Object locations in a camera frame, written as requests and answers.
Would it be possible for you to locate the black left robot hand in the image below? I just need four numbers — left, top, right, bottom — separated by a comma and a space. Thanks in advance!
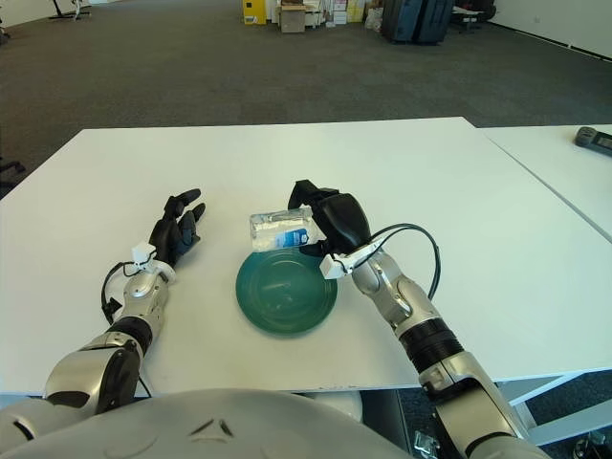
148, 188, 207, 267

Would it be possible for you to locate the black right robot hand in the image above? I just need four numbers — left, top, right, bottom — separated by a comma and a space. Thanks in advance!
286, 179, 373, 257

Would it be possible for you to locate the clear bottle with blue cap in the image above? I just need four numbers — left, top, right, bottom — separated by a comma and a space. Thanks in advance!
248, 205, 326, 253

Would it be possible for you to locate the green round plate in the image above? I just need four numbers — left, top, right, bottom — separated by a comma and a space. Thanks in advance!
234, 248, 339, 339

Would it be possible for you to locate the black office chair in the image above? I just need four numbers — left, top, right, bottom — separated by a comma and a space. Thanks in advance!
0, 156, 25, 186

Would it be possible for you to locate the grey robot torso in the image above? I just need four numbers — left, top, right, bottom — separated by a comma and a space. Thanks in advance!
28, 387, 417, 459

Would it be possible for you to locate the black hard case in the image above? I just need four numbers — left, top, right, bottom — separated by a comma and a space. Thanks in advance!
381, 0, 422, 44

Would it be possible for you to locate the brown cardboard box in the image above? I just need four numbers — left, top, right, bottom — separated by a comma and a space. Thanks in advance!
279, 3, 307, 33

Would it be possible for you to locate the dark blue hard case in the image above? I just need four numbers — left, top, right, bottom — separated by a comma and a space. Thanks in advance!
413, 0, 453, 47

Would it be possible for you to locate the yellow box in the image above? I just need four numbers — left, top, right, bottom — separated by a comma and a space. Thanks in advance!
242, 0, 268, 26

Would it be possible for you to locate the black chair with white seat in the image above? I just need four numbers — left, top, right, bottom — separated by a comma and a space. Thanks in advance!
451, 0, 498, 34

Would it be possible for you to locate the black floor stand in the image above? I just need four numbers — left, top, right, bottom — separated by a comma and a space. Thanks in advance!
50, 0, 95, 20

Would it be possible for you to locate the black handheld device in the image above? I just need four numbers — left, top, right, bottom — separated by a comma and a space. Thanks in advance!
575, 125, 612, 157

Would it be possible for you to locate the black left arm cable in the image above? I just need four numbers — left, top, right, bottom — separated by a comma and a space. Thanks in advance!
100, 260, 144, 326

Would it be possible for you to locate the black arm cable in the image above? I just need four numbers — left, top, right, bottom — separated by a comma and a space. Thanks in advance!
100, 260, 144, 326
367, 223, 442, 300

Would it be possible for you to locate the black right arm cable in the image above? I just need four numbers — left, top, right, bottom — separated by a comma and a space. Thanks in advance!
367, 223, 442, 300

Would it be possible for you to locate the white table frame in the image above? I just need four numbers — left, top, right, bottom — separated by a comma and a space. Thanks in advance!
496, 366, 612, 446

